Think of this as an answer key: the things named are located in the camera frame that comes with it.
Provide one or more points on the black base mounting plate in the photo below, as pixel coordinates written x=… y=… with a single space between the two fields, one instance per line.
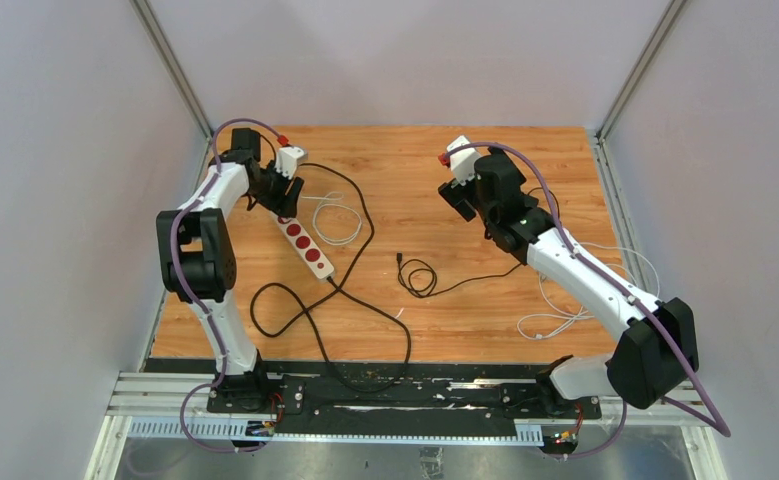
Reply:
x=387 y=403

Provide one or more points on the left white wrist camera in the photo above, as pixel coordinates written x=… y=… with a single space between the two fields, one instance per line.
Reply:
x=289 y=157

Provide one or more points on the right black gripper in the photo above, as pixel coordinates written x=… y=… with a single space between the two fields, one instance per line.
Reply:
x=459 y=197

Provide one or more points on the aluminium frame rail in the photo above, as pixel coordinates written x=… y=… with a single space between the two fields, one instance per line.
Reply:
x=138 y=411

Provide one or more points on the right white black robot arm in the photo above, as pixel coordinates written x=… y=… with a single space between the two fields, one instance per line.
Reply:
x=656 y=340

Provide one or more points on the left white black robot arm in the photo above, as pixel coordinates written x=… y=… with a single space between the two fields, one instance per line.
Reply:
x=198 y=262

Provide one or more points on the white red power strip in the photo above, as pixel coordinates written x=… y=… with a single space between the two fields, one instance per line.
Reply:
x=305 y=247

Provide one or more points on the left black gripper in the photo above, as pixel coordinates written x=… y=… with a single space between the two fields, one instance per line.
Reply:
x=283 y=205

